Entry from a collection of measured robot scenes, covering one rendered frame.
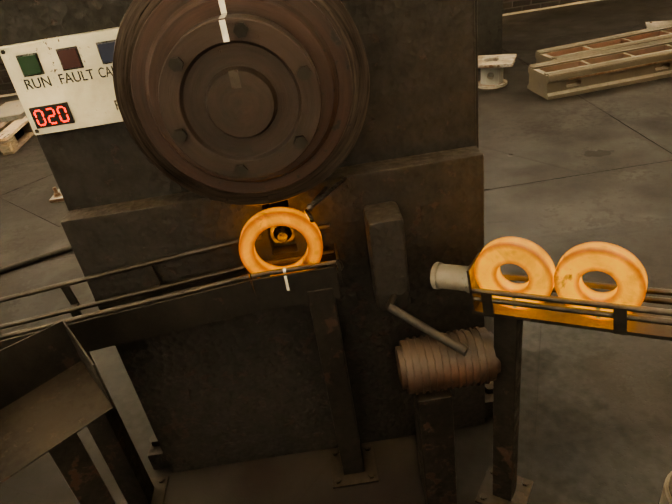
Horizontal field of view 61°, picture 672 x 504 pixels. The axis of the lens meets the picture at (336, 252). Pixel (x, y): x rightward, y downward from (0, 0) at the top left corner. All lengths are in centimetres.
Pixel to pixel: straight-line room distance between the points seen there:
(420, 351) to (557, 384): 79
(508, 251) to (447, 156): 29
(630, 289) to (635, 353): 101
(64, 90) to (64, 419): 66
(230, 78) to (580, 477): 134
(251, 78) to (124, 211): 50
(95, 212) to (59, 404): 42
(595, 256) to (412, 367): 44
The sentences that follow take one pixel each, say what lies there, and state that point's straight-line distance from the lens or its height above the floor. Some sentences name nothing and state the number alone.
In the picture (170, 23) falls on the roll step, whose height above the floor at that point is 125.
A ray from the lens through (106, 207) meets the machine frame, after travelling 140.
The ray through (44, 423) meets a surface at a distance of 130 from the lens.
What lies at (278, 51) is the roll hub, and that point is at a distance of 100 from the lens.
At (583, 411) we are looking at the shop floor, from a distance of 191.
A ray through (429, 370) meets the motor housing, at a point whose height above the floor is 50.
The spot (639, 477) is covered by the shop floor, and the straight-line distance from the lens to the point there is 179.
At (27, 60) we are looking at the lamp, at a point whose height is 121.
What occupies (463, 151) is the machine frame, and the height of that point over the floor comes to 87.
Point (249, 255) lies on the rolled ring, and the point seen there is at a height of 75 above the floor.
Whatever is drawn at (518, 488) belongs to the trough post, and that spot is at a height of 1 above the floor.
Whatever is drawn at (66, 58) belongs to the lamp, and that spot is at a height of 120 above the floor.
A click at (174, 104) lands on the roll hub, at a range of 104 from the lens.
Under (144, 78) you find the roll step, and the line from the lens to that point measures 111.
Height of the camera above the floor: 138
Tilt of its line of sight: 31 degrees down
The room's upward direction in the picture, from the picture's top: 9 degrees counter-clockwise
